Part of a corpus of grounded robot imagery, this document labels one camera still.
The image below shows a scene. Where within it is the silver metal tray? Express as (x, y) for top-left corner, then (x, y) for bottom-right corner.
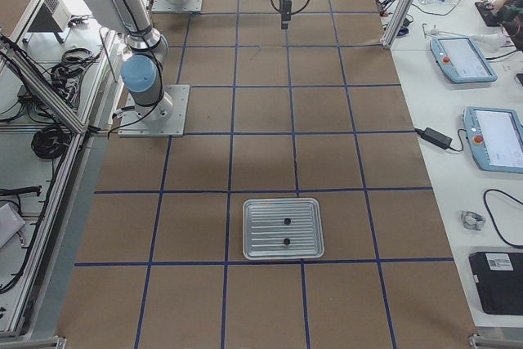
(243, 198), (325, 261)

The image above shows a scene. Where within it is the blue teach pendant far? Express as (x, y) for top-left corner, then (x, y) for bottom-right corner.
(430, 37), (498, 84)

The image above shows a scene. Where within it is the blue teach pendant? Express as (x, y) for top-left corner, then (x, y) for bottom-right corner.
(463, 106), (522, 174)
(430, 37), (498, 84)

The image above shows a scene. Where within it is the black power adapter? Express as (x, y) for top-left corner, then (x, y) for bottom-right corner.
(424, 128), (452, 150)

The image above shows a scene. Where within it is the blue teach pendant near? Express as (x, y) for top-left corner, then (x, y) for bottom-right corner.
(463, 106), (522, 174)

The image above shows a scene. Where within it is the black laptop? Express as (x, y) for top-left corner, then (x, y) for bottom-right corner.
(468, 252), (522, 315)

